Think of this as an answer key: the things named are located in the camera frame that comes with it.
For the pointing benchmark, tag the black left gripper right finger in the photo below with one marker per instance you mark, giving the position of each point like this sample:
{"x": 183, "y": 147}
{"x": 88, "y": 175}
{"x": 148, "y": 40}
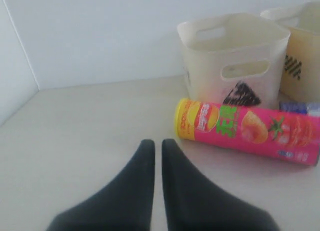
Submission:
{"x": 194, "y": 203}

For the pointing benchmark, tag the blue white milk carton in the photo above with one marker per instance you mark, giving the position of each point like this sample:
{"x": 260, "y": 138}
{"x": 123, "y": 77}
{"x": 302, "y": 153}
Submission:
{"x": 305, "y": 108}

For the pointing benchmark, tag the pink Lays chips can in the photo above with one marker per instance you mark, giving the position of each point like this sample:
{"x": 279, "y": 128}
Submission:
{"x": 287, "y": 136}

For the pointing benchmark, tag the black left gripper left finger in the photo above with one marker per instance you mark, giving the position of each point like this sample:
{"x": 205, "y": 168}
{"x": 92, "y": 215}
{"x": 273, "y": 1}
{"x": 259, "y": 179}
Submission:
{"x": 125, "y": 204}

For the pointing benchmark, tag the cream bin triangle mark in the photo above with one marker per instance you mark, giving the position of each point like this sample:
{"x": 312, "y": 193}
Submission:
{"x": 234, "y": 59}

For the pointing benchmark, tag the cream bin checker mark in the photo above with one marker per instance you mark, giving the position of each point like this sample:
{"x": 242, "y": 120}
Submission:
{"x": 301, "y": 72}

